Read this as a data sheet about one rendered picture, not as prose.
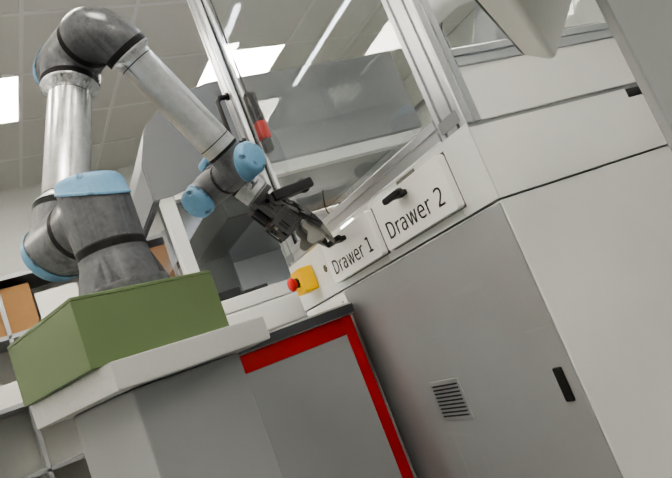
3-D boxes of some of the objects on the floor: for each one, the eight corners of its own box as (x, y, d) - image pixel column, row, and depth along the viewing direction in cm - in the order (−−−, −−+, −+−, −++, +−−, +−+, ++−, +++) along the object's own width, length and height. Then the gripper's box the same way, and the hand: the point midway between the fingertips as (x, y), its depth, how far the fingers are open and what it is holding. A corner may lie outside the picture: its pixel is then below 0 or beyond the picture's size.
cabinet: (719, 682, 97) (501, 196, 111) (403, 572, 188) (303, 311, 201) (980, 428, 140) (800, 99, 153) (620, 438, 230) (527, 230, 244)
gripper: (241, 218, 158) (310, 270, 161) (253, 202, 149) (326, 258, 151) (260, 192, 162) (328, 244, 165) (273, 176, 153) (344, 231, 155)
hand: (328, 238), depth 159 cm, fingers closed on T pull, 3 cm apart
